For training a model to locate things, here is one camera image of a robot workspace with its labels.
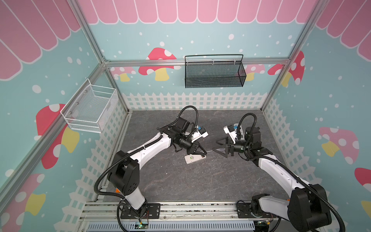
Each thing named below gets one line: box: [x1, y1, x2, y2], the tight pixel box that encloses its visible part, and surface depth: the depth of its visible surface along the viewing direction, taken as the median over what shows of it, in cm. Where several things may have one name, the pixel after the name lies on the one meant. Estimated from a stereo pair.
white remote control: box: [184, 154, 207, 164], surface depth 94 cm
